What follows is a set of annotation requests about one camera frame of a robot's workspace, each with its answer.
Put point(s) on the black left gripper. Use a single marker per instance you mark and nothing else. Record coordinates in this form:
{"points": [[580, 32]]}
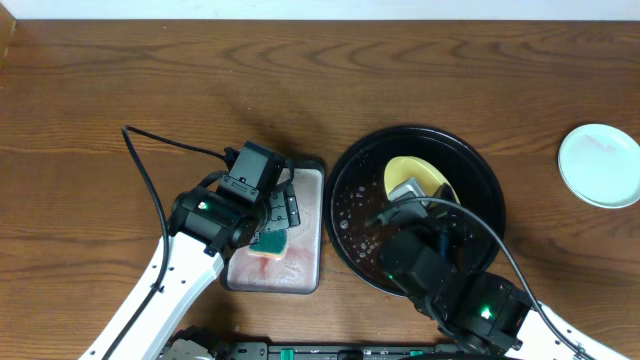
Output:
{"points": [[284, 212]]}

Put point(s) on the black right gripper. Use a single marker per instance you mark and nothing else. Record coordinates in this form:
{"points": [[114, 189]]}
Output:
{"points": [[445, 218]]}

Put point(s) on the green yellow sponge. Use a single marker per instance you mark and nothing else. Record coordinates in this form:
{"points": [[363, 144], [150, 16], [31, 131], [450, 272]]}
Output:
{"points": [[271, 245]]}

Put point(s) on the yellow plate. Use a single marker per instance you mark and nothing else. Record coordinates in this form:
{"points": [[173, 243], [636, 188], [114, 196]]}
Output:
{"points": [[402, 168]]}

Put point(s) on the light blue plate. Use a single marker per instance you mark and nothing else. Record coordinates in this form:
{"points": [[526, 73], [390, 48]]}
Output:
{"points": [[599, 164]]}

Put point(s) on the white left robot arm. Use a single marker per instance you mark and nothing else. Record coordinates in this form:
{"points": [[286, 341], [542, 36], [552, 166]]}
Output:
{"points": [[179, 271]]}

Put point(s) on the black round tray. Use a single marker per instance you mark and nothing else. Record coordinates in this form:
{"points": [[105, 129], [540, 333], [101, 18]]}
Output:
{"points": [[356, 191]]}

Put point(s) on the black rectangular soap tray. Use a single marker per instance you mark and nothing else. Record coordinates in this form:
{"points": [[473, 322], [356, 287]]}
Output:
{"points": [[297, 272]]}

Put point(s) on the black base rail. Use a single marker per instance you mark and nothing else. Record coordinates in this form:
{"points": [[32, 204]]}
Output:
{"points": [[201, 343]]}

